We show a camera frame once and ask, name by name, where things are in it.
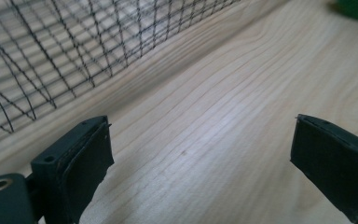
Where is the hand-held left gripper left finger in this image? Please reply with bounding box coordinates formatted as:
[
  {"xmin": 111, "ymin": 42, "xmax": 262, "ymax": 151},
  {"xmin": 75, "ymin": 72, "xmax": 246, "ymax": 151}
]
[{"xmin": 31, "ymin": 115, "xmax": 116, "ymax": 224}]

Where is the black wire mesh basket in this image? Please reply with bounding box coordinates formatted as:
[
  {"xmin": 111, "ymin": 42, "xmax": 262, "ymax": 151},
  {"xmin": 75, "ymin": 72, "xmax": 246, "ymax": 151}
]
[{"xmin": 0, "ymin": 0, "xmax": 241, "ymax": 148}]

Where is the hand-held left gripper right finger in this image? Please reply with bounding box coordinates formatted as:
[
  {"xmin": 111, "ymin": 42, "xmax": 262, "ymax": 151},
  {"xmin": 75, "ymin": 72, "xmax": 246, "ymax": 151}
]
[{"xmin": 289, "ymin": 114, "xmax": 358, "ymax": 224}]

